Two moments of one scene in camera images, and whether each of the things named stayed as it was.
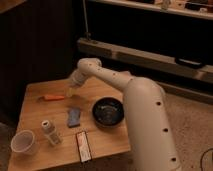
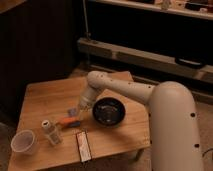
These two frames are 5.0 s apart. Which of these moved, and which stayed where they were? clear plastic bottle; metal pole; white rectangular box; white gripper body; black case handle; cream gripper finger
Moved: cream gripper finger; white gripper body
Stayed: metal pole; white rectangular box; clear plastic bottle; black case handle
